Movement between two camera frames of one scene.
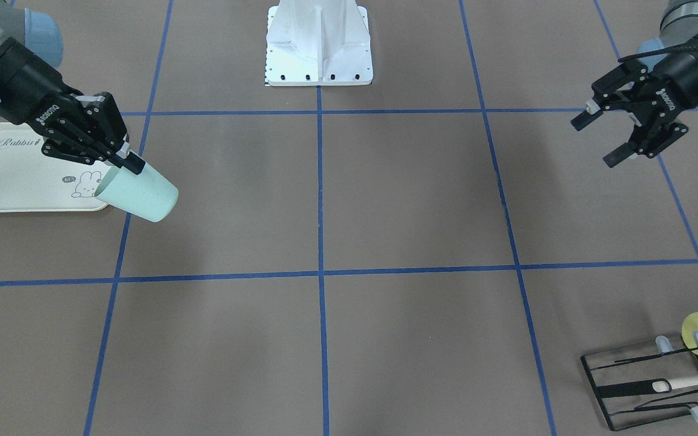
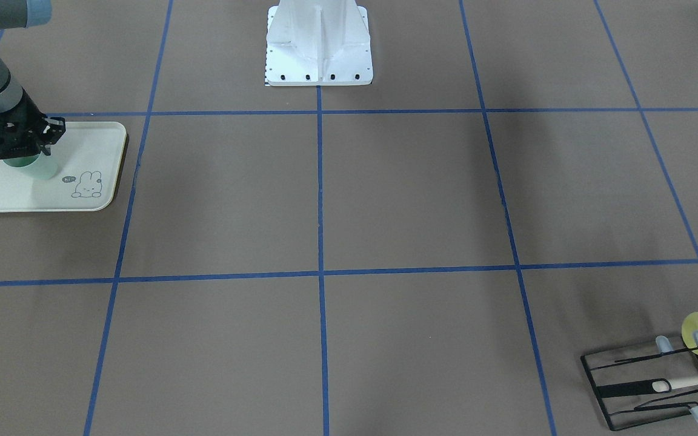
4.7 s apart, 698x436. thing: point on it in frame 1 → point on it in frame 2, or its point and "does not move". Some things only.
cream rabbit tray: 9,172 does not move
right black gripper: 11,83 → 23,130
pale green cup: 148,195 → 37,167
